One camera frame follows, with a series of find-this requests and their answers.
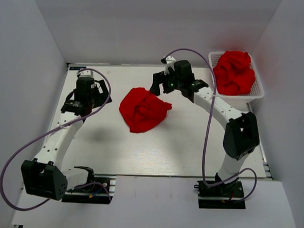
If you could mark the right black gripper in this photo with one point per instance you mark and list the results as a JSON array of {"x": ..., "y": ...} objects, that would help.
[{"x": 160, "y": 78}]

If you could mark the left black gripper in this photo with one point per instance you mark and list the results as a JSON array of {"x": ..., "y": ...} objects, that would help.
[{"x": 103, "y": 97}]

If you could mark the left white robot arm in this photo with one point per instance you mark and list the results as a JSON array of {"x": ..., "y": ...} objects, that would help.
[{"x": 42, "y": 176}]

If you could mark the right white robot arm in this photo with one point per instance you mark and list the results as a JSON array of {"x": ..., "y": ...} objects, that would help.
[{"x": 241, "y": 134}]

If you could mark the blue table label sticker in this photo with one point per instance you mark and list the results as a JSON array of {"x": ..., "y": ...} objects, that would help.
[{"x": 76, "y": 68}]

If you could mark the red t shirt pile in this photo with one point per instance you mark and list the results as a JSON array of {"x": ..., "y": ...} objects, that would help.
[{"x": 233, "y": 74}]

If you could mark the white plastic basket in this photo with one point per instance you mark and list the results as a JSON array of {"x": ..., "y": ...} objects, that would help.
[{"x": 257, "y": 91}]

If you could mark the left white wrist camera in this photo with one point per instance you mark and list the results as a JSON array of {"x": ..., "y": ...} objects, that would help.
[{"x": 85, "y": 73}]

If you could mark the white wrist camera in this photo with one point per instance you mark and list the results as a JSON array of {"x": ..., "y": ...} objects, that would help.
[
  {"x": 85, "y": 73},
  {"x": 167, "y": 62}
]

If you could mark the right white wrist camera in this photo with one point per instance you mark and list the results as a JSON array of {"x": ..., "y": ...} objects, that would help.
[{"x": 167, "y": 62}]

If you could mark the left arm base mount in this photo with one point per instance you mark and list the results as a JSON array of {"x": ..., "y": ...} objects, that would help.
[{"x": 101, "y": 193}]

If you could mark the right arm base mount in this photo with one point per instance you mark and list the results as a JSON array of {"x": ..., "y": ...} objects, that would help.
[{"x": 225, "y": 196}]

